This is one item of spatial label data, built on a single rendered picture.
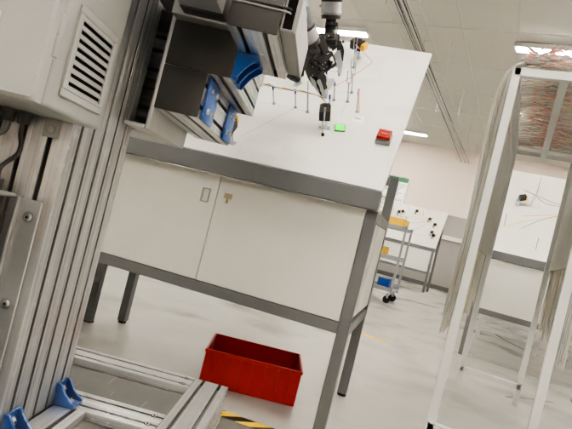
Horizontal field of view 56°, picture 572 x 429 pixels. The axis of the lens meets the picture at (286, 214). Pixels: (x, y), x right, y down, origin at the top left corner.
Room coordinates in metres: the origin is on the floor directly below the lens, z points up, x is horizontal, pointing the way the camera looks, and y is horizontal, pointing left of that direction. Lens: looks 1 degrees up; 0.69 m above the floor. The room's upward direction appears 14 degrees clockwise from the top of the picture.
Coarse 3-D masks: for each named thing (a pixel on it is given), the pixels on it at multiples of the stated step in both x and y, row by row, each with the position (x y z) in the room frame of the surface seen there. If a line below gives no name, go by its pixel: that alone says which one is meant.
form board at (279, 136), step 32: (352, 64) 2.41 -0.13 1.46; (384, 64) 2.41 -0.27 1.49; (416, 64) 2.40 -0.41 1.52; (288, 96) 2.22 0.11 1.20; (352, 96) 2.22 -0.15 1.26; (384, 96) 2.21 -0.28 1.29; (416, 96) 2.21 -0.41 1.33; (256, 128) 2.07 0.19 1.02; (288, 128) 2.06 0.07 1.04; (352, 128) 2.06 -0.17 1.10; (384, 128) 2.05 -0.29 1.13; (256, 160) 1.92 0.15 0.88; (288, 160) 1.92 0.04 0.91; (320, 160) 1.92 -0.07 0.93; (352, 160) 1.91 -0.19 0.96; (384, 160) 1.91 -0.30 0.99
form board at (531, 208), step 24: (528, 192) 4.67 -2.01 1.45; (552, 192) 4.63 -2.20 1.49; (504, 216) 4.51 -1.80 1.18; (528, 216) 4.48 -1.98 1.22; (552, 216) 4.44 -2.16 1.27; (504, 240) 4.33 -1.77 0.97; (528, 240) 4.30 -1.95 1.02; (504, 264) 4.21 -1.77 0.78; (528, 264) 4.12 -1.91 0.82; (504, 288) 4.19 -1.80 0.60; (528, 288) 4.13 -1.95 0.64; (480, 312) 4.23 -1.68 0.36; (504, 312) 4.17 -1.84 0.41; (528, 312) 4.11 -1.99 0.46
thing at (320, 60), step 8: (320, 40) 1.72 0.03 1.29; (312, 48) 1.69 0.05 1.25; (320, 48) 1.73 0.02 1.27; (328, 48) 1.75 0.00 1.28; (312, 56) 1.73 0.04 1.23; (320, 56) 1.75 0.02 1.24; (328, 56) 1.74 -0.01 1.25; (312, 64) 1.73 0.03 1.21; (320, 64) 1.74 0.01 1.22; (328, 64) 1.77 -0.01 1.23; (336, 64) 1.77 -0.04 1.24; (312, 72) 1.76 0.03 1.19
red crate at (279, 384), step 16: (224, 336) 2.35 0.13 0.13; (208, 352) 2.08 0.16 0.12; (224, 352) 2.07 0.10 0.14; (240, 352) 2.35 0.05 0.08; (256, 352) 2.35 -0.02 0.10; (272, 352) 2.35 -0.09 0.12; (288, 352) 2.35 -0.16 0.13; (208, 368) 2.08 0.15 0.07; (224, 368) 2.08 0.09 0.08; (240, 368) 2.08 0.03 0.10; (256, 368) 2.08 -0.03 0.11; (272, 368) 2.07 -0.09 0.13; (288, 368) 2.35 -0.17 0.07; (224, 384) 2.08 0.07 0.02; (240, 384) 2.08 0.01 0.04; (256, 384) 2.08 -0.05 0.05; (272, 384) 2.08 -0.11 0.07; (288, 384) 2.08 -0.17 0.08; (272, 400) 2.08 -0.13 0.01; (288, 400) 2.08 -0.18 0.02
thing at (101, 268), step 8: (104, 264) 2.53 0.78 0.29; (96, 272) 2.54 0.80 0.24; (104, 272) 2.55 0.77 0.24; (96, 280) 2.51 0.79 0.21; (96, 288) 2.53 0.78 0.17; (96, 296) 2.54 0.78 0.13; (88, 304) 2.54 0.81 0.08; (96, 304) 2.55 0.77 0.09; (88, 312) 2.53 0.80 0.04; (88, 320) 2.53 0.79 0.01
